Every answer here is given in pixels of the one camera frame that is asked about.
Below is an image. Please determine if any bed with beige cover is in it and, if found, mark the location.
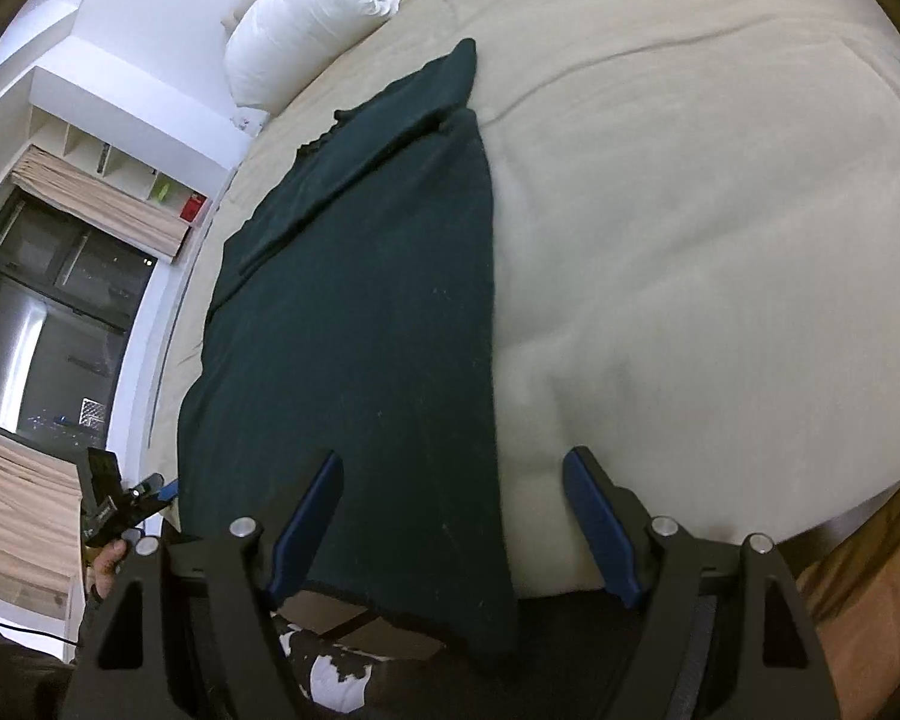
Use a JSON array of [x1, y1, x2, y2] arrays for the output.
[[150, 0, 900, 601]]

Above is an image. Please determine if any black white patterned cloth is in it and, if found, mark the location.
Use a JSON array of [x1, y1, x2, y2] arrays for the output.
[[274, 615, 391, 717]]

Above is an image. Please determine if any person's left forearm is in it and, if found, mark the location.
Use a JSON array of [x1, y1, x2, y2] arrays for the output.
[[0, 592, 102, 720]]

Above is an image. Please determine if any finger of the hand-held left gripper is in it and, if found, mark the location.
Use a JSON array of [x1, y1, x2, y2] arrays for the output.
[[124, 474, 179, 522]]

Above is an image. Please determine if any white pillow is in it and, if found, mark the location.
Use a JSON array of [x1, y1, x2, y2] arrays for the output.
[[223, 0, 421, 117]]

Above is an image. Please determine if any dark window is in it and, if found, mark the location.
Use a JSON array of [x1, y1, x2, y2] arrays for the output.
[[0, 187, 158, 458]]

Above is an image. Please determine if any beige curtain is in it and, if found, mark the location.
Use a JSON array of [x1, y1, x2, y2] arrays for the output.
[[7, 146, 192, 265], [0, 420, 91, 623]]

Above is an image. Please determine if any white wall shelf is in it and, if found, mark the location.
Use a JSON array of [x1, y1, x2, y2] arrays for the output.
[[28, 105, 211, 226]]

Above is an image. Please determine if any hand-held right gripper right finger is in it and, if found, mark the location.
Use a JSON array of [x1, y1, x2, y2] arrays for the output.
[[561, 447, 841, 720]]

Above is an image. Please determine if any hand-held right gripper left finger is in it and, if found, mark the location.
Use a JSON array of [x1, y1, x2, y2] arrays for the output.
[[60, 450, 346, 720]]

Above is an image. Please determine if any person's left hand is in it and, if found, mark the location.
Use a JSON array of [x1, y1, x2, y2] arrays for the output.
[[84, 529, 147, 605]]

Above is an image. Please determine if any dark green sweater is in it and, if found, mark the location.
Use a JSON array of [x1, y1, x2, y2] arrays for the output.
[[176, 37, 522, 676]]

